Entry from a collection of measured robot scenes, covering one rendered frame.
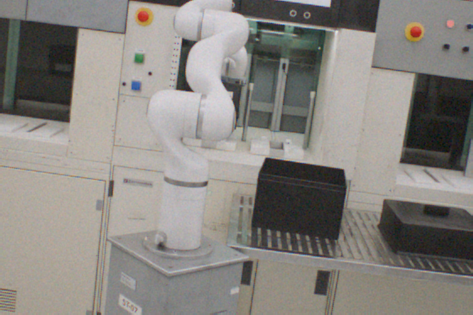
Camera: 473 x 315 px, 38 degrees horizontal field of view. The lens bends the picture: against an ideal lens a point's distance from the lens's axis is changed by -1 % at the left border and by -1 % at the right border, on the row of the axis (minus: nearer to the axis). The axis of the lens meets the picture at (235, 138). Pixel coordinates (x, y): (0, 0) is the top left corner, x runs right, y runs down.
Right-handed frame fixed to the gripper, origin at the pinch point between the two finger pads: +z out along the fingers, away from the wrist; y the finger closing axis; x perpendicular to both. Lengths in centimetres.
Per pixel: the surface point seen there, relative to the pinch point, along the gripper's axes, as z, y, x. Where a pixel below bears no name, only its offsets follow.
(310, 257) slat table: -92, 37, -46
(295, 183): -72, 31, -30
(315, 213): -73, 39, -38
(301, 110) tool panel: 59, 40, -22
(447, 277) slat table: -92, 76, -46
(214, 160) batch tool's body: -29.6, 4.3, -34.8
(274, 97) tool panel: 60, 26, -18
